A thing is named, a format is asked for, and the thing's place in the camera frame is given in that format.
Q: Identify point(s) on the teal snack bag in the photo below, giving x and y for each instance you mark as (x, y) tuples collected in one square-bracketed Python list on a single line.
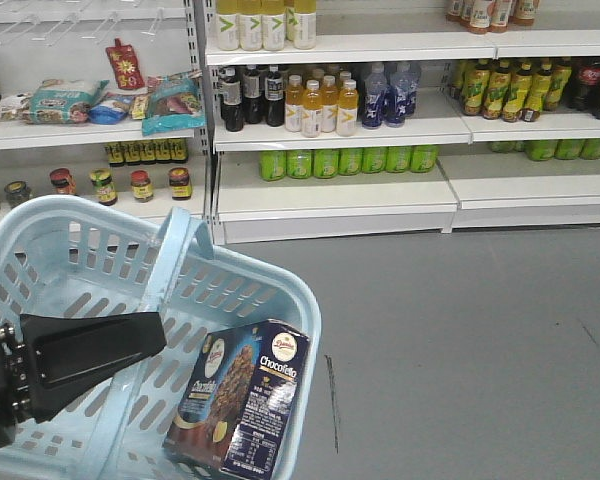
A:
[(175, 103)]

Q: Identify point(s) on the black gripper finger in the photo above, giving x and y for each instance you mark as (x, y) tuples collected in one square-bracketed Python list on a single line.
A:
[(67, 357)]

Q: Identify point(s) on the white blue rice bag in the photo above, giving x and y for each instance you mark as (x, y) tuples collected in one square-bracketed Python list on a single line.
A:
[(59, 101)]

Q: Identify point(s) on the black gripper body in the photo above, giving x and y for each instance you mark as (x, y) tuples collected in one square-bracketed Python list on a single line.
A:
[(15, 399)]

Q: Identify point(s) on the yellow label sauce jar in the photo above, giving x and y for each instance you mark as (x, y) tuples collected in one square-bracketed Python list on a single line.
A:
[(104, 188)]

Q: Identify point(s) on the dark blue cookie box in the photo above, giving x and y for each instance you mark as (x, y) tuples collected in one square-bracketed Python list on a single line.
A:
[(236, 406)]

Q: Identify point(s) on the red lid sauce jar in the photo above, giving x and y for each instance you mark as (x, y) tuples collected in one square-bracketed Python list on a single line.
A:
[(141, 186)]

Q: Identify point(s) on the white store shelving unit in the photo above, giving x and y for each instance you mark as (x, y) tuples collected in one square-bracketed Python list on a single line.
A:
[(469, 186)]

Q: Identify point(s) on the blue water bottle group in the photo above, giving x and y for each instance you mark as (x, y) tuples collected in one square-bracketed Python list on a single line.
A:
[(392, 99)]

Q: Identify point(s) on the orange juice bottle group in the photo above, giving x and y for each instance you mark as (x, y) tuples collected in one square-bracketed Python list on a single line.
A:
[(317, 107)]

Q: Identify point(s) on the yellow green tea bottles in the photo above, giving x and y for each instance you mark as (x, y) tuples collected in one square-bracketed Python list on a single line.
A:
[(510, 90)]

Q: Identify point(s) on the red hanging snack pouch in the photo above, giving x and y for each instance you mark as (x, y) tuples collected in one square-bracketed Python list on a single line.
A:
[(125, 65)]

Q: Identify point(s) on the cola bottles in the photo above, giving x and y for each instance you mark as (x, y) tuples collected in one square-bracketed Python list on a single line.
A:
[(583, 93)]

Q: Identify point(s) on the dark sauce bottle group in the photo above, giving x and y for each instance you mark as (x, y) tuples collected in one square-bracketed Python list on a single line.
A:
[(251, 95)]

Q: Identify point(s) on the light blue plastic basket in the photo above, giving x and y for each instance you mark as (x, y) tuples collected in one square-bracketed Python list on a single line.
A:
[(69, 257)]

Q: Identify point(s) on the green bottle row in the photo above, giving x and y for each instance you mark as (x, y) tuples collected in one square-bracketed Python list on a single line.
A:
[(328, 163)]

